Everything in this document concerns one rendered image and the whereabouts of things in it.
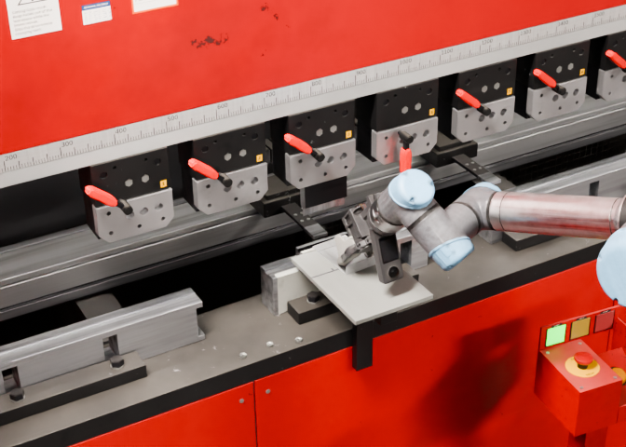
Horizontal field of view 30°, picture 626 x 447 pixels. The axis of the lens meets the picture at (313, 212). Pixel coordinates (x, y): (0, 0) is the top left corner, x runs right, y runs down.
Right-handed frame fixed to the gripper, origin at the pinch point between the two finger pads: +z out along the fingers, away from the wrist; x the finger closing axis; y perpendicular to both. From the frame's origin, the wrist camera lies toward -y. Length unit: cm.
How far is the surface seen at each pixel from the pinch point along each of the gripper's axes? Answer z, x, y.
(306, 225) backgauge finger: 11.6, 1.8, 13.2
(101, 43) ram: -38, 47, 41
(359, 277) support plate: -2.7, 2.1, -4.2
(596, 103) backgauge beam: 25, -96, 26
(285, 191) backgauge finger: 16.9, 1.0, 23.7
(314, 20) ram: -35, 5, 38
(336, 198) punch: -1.2, -1.0, 13.6
